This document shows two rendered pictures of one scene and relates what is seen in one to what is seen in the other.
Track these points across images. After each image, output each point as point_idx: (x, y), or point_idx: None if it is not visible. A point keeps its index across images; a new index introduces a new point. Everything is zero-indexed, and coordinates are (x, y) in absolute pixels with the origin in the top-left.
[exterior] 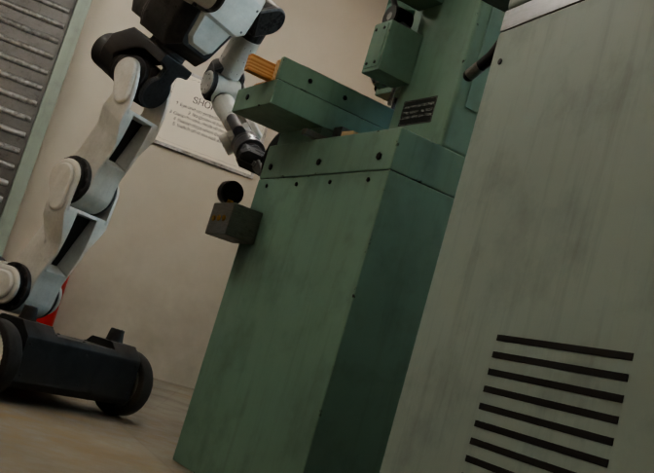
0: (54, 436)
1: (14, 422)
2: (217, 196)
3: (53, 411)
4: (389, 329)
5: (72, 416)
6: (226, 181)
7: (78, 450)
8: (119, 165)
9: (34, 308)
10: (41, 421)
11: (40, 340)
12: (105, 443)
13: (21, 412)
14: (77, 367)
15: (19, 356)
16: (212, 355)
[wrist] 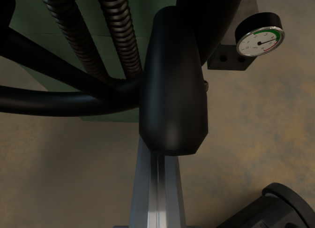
0: (235, 119)
1: (252, 133)
2: (269, 50)
3: (222, 214)
4: None
5: (210, 211)
6: (281, 26)
7: (228, 98)
8: None
9: (297, 226)
10: (237, 155)
11: (270, 204)
12: (208, 130)
13: (245, 177)
14: (227, 227)
15: (272, 187)
16: None
